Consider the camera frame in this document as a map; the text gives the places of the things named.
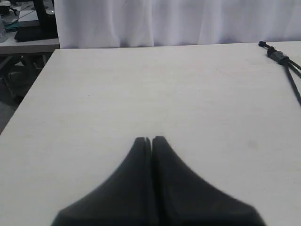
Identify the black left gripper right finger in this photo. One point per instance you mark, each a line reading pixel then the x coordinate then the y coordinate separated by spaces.
pixel 185 199

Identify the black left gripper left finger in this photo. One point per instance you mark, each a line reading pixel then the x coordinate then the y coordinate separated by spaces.
pixel 121 200

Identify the background grey side table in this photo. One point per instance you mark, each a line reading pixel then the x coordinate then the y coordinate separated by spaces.
pixel 17 59

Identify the white curtain backdrop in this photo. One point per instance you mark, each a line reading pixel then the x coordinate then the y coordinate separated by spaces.
pixel 147 23

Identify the black monitor stand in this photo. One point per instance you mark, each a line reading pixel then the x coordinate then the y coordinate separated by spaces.
pixel 36 21

